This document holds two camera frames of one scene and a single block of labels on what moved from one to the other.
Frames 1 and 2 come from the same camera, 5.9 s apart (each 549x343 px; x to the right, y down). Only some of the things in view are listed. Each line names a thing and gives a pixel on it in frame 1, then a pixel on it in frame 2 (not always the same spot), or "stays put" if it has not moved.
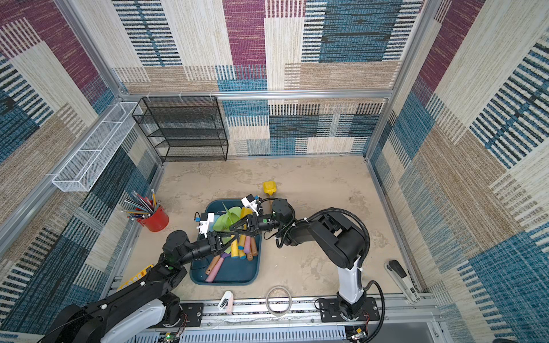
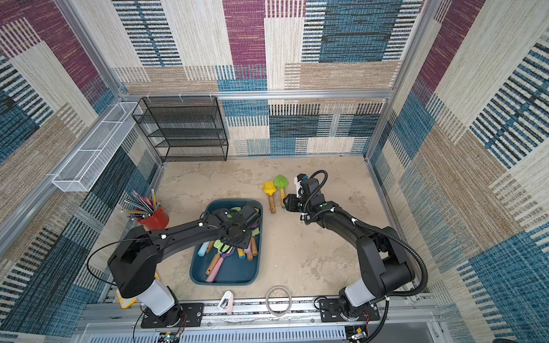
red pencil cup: x=157 y=222 stays put
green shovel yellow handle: x=233 y=240 -> x=281 y=182
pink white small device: x=226 y=302 stays put
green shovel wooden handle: x=212 y=264 stays put
